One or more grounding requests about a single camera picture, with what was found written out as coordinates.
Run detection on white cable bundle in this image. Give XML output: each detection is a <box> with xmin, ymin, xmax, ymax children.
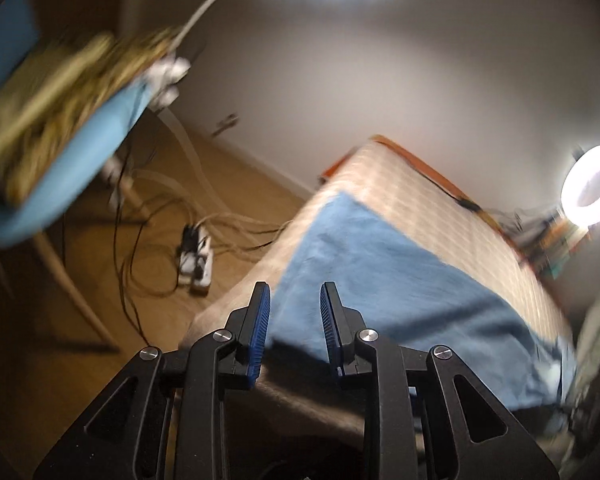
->
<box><xmin>130</xmin><ymin>167</ymin><xmax>293</xmax><ymax>263</ymax></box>

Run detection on black floor cable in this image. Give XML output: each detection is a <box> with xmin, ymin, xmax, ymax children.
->
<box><xmin>111</xmin><ymin>157</ymin><xmax>193</xmax><ymax>343</ymax></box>

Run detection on orange patterned cloth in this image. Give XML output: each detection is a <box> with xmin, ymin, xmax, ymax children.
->
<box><xmin>539</xmin><ymin>219</ymin><xmax>582</xmax><ymax>262</ymax></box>

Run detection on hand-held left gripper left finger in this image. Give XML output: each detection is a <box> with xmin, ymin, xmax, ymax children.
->
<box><xmin>32</xmin><ymin>281</ymin><xmax>272</xmax><ymax>480</ymax></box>

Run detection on blue pants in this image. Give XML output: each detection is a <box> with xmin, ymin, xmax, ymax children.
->
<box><xmin>265</xmin><ymin>191</ymin><xmax>578</xmax><ymax>408</ymax></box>

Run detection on checkered beige bedspread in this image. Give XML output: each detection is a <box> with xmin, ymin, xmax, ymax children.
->
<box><xmin>180</xmin><ymin>135</ymin><xmax>578</xmax><ymax>443</ymax></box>

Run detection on blue chair with wooden legs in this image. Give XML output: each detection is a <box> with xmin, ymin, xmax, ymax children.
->
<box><xmin>0</xmin><ymin>0</ymin><xmax>221</xmax><ymax>356</ymax></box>

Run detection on olive patterned cloth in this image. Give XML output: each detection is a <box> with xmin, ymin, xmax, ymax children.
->
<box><xmin>0</xmin><ymin>30</ymin><xmax>181</xmax><ymax>206</ymax></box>

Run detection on wall socket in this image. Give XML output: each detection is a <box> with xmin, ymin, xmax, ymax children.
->
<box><xmin>211</xmin><ymin>113</ymin><xmax>239</xmax><ymax>137</ymax></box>

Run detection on ring light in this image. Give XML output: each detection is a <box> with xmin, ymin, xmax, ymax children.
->
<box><xmin>560</xmin><ymin>145</ymin><xmax>600</xmax><ymax>227</ymax></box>

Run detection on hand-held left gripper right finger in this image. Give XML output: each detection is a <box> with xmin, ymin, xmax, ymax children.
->
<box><xmin>320</xmin><ymin>281</ymin><xmax>561</xmax><ymax>480</ymax></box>

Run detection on white power strip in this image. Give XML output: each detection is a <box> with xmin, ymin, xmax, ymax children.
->
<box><xmin>179</xmin><ymin>225</ymin><xmax>215</xmax><ymax>296</ymax></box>

